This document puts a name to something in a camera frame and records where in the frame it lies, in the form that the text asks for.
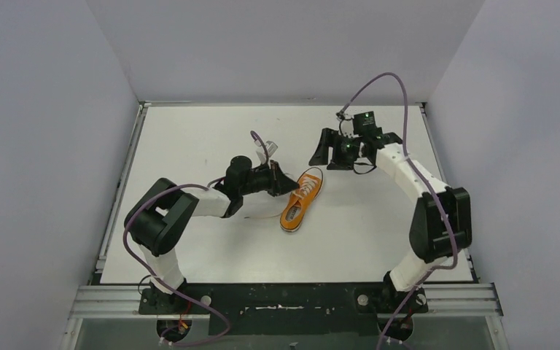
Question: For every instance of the white shoelace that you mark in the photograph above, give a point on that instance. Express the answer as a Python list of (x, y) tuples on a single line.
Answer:
[(304, 186)]

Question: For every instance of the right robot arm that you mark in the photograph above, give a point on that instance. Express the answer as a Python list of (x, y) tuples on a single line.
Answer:
[(441, 224)]

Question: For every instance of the aluminium frame rail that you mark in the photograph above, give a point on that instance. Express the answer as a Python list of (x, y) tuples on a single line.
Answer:
[(122, 302)]

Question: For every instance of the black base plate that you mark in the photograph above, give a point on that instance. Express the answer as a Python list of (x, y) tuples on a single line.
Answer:
[(362, 308)]

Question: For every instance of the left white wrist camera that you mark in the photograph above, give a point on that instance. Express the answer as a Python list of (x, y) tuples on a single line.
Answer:
[(265, 150)]

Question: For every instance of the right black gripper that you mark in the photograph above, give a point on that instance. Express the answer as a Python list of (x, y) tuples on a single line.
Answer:
[(330, 138)]

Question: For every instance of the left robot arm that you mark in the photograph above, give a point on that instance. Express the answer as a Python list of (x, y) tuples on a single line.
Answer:
[(154, 226)]

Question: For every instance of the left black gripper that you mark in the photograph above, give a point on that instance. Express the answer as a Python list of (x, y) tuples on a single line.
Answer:
[(273, 178)]

